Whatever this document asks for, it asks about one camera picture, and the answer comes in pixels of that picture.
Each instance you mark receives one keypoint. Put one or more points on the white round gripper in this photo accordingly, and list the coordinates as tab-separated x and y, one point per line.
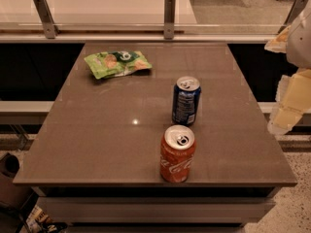
299	43

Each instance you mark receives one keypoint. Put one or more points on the red coke can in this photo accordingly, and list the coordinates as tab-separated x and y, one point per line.
177	150

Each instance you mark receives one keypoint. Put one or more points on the blue pepsi can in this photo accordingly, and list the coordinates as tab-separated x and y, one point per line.
186	97

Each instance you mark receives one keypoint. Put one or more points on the green rice chip bag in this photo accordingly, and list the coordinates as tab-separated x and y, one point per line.
110	64

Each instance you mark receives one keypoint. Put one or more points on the glass railing panel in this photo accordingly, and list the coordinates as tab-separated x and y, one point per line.
210	16

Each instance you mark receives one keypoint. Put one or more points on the white drawer under table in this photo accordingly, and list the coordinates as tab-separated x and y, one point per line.
155	210

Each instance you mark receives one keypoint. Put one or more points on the magazines on floor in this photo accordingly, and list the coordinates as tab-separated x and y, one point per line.
40	222

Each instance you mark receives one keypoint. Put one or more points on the dark bin at left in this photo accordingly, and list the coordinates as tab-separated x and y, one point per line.
12	196

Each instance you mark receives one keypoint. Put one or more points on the right metal railing bracket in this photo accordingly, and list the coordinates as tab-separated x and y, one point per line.
297	7

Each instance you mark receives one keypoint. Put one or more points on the metal railing bracket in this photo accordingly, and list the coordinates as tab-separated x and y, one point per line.
169	19
297	7
45	15

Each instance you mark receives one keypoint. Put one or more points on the middle metal railing bracket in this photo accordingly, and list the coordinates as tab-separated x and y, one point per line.
169	19

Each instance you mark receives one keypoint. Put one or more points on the left metal railing bracket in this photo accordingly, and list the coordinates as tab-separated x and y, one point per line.
45	15

